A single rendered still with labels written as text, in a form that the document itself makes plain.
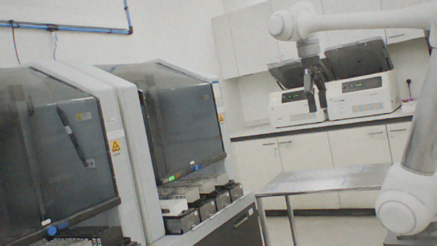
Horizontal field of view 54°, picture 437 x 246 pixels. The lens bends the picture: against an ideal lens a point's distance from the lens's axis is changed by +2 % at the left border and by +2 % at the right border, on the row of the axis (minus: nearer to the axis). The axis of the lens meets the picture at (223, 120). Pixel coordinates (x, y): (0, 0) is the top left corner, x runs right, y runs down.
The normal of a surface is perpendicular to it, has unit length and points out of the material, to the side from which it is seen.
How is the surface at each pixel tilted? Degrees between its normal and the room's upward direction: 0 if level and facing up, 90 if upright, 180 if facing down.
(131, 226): 90
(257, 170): 90
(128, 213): 90
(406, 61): 90
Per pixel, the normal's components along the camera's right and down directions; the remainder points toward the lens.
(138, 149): 0.85, -0.13
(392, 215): -0.60, 0.26
